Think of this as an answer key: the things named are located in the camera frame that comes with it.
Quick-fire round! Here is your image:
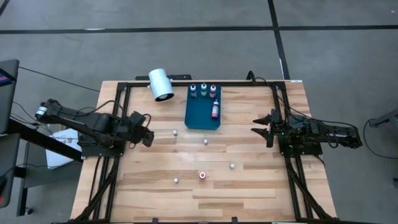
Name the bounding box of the black looped floor cable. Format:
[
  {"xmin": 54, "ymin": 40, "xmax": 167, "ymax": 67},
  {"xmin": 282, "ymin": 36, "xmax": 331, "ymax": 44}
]
[{"xmin": 363, "ymin": 118, "xmax": 398, "ymax": 160}]

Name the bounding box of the black aluminium table frame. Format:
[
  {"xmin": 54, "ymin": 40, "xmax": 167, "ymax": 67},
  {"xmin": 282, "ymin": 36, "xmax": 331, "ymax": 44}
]
[{"xmin": 67, "ymin": 80, "xmax": 340, "ymax": 224}]

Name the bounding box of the dark grey monitor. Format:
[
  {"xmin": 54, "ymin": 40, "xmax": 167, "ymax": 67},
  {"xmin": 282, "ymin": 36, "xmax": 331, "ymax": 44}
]
[
  {"xmin": 0, "ymin": 58, "xmax": 20, "ymax": 135},
  {"xmin": 0, "ymin": 133, "xmax": 21, "ymax": 209}
]

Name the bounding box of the black lamp mount bar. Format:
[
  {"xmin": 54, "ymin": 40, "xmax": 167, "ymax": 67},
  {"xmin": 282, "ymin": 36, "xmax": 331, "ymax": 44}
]
[{"xmin": 136, "ymin": 74, "xmax": 193, "ymax": 81}]

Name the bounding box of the black stand beam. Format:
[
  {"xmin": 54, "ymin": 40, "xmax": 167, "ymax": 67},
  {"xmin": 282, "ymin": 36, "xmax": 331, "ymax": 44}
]
[{"xmin": 6, "ymin": 118, "xmax": 84, "ymax": 162}]

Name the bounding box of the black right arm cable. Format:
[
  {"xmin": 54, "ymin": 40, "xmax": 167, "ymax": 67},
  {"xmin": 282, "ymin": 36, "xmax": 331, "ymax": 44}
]
[{"xmin": 247, "ymin": 70, "xmax": 358, "ymax": 131}]

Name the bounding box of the white cylindrical spotlight lamp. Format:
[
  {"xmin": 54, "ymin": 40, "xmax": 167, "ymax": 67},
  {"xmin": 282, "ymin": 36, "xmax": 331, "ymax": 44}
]
[{"xmin": 147, "ymin": 68, "xmax": 175, "ymax": 103}]

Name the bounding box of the pink-tipped red colouring bottle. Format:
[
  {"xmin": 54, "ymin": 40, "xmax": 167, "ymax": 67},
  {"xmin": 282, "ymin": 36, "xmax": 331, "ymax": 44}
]
[{"xmin": 211, "ymin": 98, "xmax": 220, "ymax": 120}]

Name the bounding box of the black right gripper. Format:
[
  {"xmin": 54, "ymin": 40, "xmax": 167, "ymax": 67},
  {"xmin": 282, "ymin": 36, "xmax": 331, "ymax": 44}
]
[{"xmin": 251, "ymin": 108, "xmax": 289, "ymax": 148}]

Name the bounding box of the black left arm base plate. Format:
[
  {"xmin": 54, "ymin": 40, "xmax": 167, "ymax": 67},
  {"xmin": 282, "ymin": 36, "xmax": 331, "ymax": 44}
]
[{"xmin": 77, "ymin": 132, "xmax": 127, "ymax": 157}]

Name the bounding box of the blue plastic tray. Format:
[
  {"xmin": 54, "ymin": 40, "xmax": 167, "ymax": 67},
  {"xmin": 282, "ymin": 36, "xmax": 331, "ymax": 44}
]
[{"xmin": 184, "ymin": 83, "xmax": 222, "ymax": 131}]

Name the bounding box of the grey metal stand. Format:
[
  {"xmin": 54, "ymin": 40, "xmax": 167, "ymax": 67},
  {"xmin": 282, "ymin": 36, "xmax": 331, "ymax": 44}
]
[{"xmin": 369, "ymin": 109, "xmax": 398, "ymax": 128}]

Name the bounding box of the black stand leg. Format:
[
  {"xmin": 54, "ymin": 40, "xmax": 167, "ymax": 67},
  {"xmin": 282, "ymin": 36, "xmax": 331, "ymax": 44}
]
[{"xmin": 16, "ymin": 166, "xmax": 34, "ymax": 216}]

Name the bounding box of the white box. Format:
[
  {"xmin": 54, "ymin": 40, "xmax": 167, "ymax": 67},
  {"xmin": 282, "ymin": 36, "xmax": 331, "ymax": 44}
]
[{"xmin": 45, "ymin": 128, "xmax": 83, "ymax": 169}]

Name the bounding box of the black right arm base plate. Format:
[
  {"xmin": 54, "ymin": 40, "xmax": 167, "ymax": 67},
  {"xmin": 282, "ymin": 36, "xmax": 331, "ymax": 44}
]
[{"xmin": 273, "ymin": 136, "xmax": 323, "ymax": 157}]

